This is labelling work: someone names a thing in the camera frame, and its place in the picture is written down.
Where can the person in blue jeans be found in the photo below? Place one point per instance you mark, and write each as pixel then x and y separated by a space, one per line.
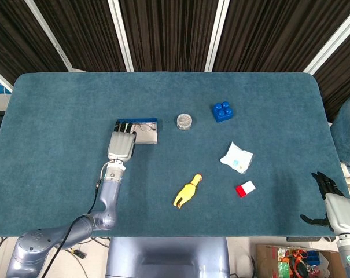
pixel 348 130

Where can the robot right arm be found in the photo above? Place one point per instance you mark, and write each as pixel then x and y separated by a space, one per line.
pixel 349 257

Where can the blue glasses case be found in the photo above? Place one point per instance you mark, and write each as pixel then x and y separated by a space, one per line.
pixel 147 138

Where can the dark brown pleated curtain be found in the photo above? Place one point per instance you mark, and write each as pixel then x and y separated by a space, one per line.
pixel 169 29

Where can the clear jar of clips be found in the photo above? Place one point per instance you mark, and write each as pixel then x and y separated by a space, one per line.
pixel 184 121

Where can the cardboard box of toys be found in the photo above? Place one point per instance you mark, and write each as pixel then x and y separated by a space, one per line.
pixel 267 260

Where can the red and white block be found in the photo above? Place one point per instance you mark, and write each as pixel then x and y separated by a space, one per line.
pixel 245 189

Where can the blue toy building block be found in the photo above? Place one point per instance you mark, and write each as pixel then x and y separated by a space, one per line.
pixel 222 113

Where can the grey table control panel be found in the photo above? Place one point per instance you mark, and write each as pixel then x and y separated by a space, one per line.
pixel 303 239

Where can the robot right five-finger hand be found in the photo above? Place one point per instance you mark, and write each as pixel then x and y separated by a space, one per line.
pixel 341 212

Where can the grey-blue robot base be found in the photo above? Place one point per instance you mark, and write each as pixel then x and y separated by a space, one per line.
pixel 167 257

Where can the teal fabric table cover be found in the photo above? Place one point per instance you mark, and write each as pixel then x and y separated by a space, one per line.
pixel 76 95

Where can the robot left five-finger hand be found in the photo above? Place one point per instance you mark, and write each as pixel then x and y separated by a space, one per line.
pixel 121 144

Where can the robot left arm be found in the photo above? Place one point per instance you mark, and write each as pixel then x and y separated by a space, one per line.
pixel 109 197

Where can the yellow rubber chicken toy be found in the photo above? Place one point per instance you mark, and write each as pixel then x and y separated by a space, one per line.
pixel 186 192

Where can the white plastic packet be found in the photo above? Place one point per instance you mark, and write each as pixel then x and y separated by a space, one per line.
pixel 235 157

